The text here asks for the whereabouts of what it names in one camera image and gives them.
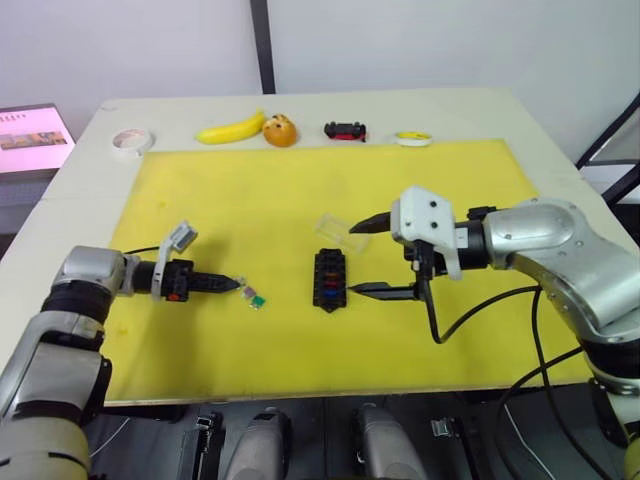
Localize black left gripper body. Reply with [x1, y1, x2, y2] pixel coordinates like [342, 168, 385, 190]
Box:
[162, 258, 196, 305]

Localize clear plastic fuse box cover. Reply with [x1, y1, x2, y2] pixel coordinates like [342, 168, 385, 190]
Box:
[313, 213, 374, 255]

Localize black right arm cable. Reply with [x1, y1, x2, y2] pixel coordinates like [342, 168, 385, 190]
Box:
[424, 277, 614, 480]
[492, 347, 586, 480]

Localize black metal frame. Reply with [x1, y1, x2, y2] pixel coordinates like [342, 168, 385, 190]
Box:
[574, 88, 640, 206]

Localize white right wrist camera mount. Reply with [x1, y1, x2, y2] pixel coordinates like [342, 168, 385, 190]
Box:
[389, 185, 464, 281]

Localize pink display screen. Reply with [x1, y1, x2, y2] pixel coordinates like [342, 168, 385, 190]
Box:
[0, 103, 77, 181]

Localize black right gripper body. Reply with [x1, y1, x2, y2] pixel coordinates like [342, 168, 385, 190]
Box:
[402, 239, 451, 304]

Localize orange round bun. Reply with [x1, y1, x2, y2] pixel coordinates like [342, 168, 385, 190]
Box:
[262, 114, 300, 149]

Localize yellow banana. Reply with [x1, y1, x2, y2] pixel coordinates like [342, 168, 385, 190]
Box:
[194, 108, 267, 147]

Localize grey rounded housing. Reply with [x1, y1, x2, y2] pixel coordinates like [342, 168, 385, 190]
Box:
[349, 403, 429, 480]
[227, 407, 294, 480]

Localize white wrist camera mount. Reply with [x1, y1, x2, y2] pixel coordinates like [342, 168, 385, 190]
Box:
[151, 219, 200, 304]
[389, 185, 464, 281]

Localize yellow foam mat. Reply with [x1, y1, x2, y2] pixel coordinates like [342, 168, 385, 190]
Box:
[104, 138, 599, 404]

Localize black wall pillar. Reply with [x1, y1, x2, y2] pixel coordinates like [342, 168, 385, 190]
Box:
[248, 0, 278, 95]

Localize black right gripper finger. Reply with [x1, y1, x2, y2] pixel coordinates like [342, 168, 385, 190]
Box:
[348, 211, 392, 236]
[348, 281, 416, 302]

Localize black fuse box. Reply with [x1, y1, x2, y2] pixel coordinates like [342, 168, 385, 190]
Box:
[312, 248, 354, 315]

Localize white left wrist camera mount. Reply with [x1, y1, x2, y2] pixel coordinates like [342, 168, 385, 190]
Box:
[151, 219, 200, 304]

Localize black and red toy car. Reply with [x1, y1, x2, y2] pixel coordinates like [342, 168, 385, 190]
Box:
[323, 119, 369, 143]

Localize yellow tape roll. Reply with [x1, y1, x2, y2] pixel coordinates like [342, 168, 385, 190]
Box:
[394, 130, 434, 148]

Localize white tape roll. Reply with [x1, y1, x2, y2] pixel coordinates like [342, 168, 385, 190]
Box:
[110, 128, 155, 158]

